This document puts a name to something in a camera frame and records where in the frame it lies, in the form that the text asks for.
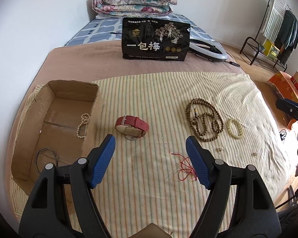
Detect white pearl necklace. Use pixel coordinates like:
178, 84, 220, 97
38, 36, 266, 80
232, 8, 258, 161
76, 112, 91, 139

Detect folded floral quilt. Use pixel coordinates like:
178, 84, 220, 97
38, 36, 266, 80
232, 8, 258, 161
91, 0, 178, 17

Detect blue checkered bed sheet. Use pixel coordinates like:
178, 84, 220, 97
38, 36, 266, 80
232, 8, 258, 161
65, 13, 215, 46

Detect striped yellow bed blanket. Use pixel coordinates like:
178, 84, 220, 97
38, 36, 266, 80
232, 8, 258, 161
10, 72, 297, 237

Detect red string cord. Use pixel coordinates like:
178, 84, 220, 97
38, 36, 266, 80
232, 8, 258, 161
171, 153, 199, 182

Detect brown bed cover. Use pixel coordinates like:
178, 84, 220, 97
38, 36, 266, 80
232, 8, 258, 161
3, 39, 247, 194

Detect white ring light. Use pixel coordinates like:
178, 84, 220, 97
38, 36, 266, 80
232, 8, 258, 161
189, 38, 228, 61

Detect ring light black cable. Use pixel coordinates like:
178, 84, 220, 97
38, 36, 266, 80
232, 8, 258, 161
213, 58, 241, 68

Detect dark hanging clothes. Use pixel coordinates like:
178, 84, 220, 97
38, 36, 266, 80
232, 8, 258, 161
275, 10, 298, 67

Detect brown wooden bead necklace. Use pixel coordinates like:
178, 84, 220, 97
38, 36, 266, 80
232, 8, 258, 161
184, 98, 224, 142

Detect black clothes rack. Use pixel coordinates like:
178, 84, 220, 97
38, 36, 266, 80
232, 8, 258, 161
240, 0, 294, 71

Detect cream bead bracelet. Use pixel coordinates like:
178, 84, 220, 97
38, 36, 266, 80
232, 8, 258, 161
226, 118, 244, 140

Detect red strap wristwatch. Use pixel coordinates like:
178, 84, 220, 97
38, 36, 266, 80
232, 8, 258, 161
115, 115, 150, 141

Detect striped hanging towel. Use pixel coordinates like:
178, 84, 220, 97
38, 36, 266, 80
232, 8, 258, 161
259, 0, 288, 42

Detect black snack bag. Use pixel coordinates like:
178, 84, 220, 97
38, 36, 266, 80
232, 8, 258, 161
122, 17, 191, 61

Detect open cardboard box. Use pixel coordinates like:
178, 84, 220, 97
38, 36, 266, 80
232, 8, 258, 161
14, 80, 103, 183

